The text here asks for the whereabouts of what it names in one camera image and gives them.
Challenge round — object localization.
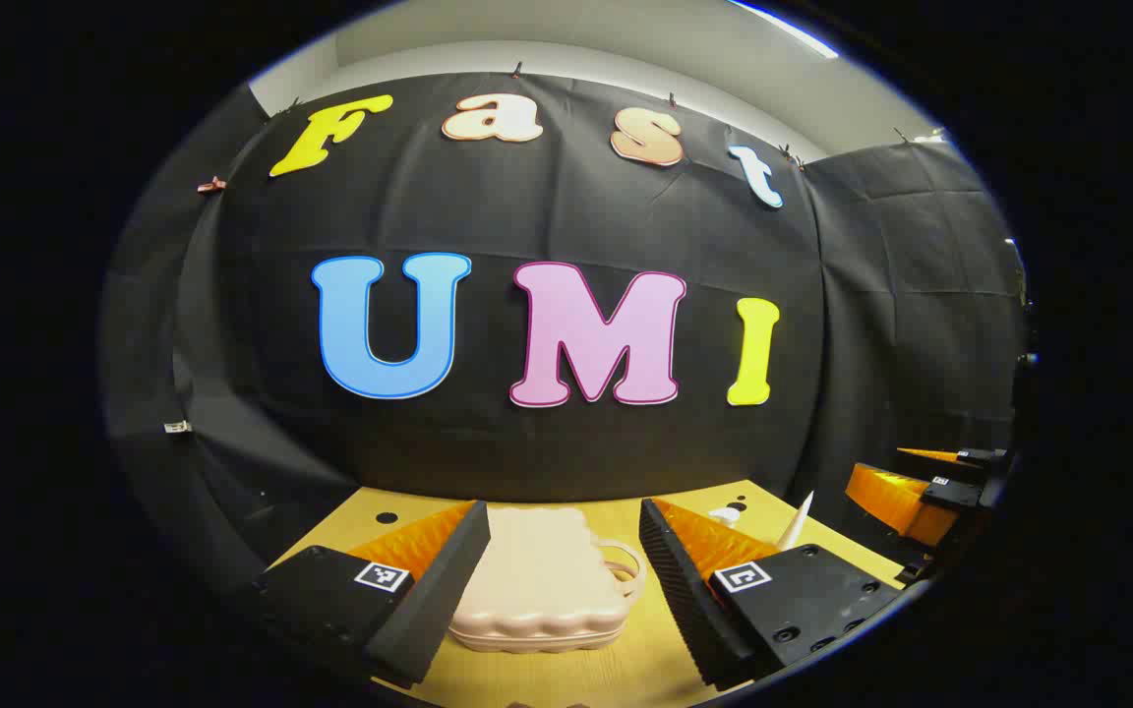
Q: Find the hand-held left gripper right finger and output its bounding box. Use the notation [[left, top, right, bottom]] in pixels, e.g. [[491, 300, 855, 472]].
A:
[[638, 497, 907, 691]]

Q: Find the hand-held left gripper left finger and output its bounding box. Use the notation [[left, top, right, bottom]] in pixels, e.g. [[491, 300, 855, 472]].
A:
[[252, 500, 492, 689]]

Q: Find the pink suitcase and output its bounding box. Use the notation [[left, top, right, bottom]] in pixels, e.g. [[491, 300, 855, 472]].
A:
[[448, 504, 648, 655]]

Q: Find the white squeeze tube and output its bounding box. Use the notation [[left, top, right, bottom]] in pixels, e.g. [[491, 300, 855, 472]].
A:
[[776, 491, 815, 552]]

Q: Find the black backdrop cloth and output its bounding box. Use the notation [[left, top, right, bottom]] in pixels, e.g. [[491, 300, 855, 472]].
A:
[[99, 71, 1030, 591]]

